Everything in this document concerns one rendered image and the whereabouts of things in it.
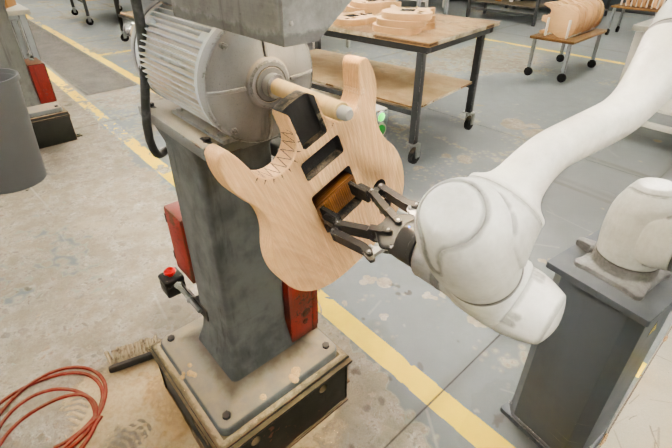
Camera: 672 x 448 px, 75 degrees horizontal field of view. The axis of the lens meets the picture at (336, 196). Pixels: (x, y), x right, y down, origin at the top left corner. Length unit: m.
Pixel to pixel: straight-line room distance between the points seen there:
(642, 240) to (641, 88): 0.60
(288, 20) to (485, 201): 0.30
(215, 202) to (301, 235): 0.36
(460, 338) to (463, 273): 1.58
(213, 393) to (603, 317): 1.13
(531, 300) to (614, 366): 0.90
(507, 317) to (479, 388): 1.31
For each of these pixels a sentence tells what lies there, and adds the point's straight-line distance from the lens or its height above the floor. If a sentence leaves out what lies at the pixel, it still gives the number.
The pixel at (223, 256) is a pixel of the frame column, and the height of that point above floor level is 0.77.
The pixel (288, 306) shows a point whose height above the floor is 0.48.
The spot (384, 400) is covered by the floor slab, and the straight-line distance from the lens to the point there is 1.82.
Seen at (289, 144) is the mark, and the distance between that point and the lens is 0.74.
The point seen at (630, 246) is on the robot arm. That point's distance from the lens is 1.33.
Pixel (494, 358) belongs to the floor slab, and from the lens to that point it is 2.03.
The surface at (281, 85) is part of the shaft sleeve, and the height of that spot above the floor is 1.26.
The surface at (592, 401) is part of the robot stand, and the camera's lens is 1.60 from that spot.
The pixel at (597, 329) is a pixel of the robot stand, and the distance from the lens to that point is 1.43.
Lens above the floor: 1.50
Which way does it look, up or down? 31 degrees down
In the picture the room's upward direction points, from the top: straight up
